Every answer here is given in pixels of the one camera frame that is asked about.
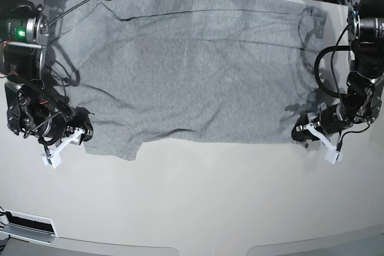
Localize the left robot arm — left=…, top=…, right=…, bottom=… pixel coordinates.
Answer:
left=292, top=0, right=383, bottom=142

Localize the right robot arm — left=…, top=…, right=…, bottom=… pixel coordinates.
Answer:
left=1, top=0, right=93, bottom=147

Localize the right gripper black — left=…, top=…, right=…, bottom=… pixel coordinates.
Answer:
left=37, top=107, right=94, bottom=146

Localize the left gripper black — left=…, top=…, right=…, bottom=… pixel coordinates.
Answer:
left=291, top=103, right=353, bottom=142

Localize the grey t-shirt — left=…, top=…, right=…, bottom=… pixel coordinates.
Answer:
left=46, top=0, right=327, bottom=161

